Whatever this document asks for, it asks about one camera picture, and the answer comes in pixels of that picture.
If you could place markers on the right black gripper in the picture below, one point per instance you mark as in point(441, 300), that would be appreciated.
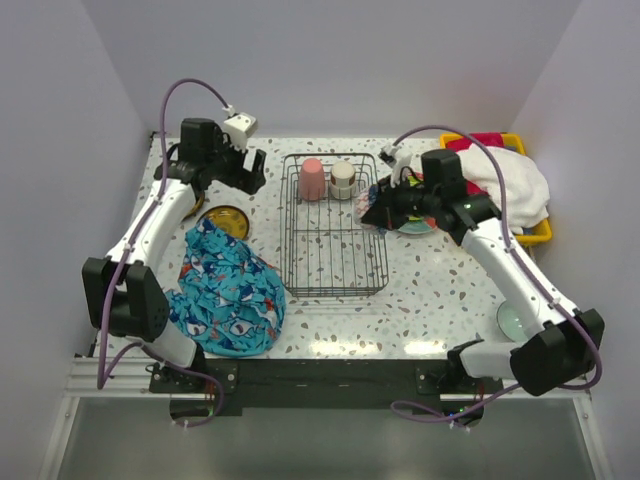
point(384, 212)

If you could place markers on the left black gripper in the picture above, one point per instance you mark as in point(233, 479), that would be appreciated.
point(247, 181)

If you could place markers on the blue patterned bowl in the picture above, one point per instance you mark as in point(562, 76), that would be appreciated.
point(362, 203)

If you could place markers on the white beige mug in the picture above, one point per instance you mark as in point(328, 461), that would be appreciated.
point(342, 184)

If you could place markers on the pink cup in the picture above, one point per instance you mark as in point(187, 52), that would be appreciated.
point(311, 180)

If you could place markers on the pale green bowl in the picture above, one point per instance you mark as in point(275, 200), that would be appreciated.
point(509, 323)

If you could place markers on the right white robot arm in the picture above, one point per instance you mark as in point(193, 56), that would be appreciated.
point(562, 341)

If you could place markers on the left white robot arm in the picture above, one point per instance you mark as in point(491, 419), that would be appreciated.
point(123, 295)

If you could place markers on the green red plate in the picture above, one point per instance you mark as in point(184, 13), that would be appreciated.
point(415, 227)

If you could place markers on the yellow brown plate far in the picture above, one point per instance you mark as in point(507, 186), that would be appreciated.
point(197, 205)

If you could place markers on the yellow brown plate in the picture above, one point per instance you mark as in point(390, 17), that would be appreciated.
point(197, 205)
point(232, 220)

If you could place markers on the yellow brown plate near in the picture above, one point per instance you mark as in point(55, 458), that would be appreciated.
point(232, 220)

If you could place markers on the pink red cloth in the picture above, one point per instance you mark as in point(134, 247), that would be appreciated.
point(462, 143)

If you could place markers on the white towel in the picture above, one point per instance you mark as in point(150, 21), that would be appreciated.
point(527, 190)

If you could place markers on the yellow plastic bin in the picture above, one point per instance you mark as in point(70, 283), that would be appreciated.
point(542, 232)

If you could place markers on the blue shark print cloth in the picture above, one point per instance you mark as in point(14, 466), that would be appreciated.
point(228, 300)

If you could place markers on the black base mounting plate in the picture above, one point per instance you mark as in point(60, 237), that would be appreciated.
point(358, 384)

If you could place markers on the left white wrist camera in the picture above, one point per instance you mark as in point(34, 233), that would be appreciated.
point(239, 129)

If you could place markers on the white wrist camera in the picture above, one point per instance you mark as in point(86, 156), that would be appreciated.
point(398, 158)
point(239, 129)

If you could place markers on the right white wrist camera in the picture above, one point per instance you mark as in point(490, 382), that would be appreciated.
point(398, 158)

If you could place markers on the wire dish rack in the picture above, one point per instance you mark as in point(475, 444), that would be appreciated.
point(323, 251)

